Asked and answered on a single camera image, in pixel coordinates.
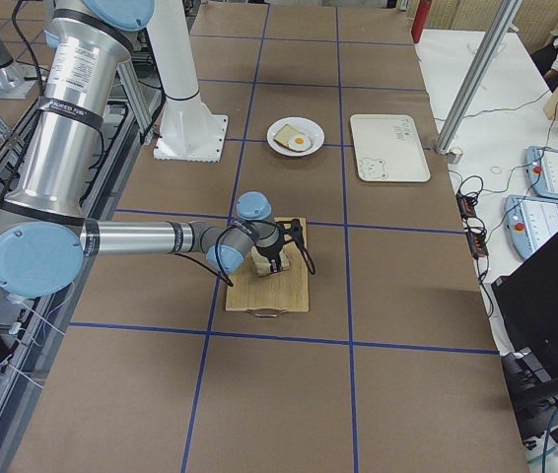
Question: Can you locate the orange black adapter box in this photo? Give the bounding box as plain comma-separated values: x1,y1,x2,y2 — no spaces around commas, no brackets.
455,193,477,219

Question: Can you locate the black laptop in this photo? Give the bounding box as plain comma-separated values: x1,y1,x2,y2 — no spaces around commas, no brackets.
491,233,558,357

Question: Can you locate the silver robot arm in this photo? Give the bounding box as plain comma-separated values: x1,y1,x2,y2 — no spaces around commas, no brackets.
0,1,285,298

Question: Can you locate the wooden cutting board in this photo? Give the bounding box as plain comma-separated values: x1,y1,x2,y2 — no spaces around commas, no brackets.
225,217,315,316

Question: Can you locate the near teach pendant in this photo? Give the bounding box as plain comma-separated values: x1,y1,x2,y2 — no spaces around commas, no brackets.
505,195,558,259

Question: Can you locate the red fire extinguisher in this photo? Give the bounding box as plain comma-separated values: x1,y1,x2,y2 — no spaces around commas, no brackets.
411,0,432,44

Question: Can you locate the aluminium frame post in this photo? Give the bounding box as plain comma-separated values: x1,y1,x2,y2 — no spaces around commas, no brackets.
435,0,523,155

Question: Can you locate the black monitor stand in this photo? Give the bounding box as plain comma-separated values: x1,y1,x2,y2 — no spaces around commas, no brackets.
501,352,558,449

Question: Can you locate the white round plate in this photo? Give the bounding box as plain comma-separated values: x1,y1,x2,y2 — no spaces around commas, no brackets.
266,116,325,157

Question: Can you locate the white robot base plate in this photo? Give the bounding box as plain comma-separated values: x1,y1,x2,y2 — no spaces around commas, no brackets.
153,112,229,163

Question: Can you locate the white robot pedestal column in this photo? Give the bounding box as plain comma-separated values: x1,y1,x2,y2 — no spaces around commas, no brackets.
145,0,217,158

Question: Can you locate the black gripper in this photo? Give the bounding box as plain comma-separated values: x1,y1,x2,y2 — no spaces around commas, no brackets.
255,227,285,274

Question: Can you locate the cream bear-print tray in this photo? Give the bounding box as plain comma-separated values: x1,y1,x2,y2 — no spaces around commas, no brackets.
350,114,431,183

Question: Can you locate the bread slice under egg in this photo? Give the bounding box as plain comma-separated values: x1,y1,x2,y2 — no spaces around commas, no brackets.
273,124,308,151

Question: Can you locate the white bread slice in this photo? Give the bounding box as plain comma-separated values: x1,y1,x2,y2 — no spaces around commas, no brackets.
250,247,290,277

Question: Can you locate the fried egg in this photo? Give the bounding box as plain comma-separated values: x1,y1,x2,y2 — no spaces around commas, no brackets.
287,134,312,152

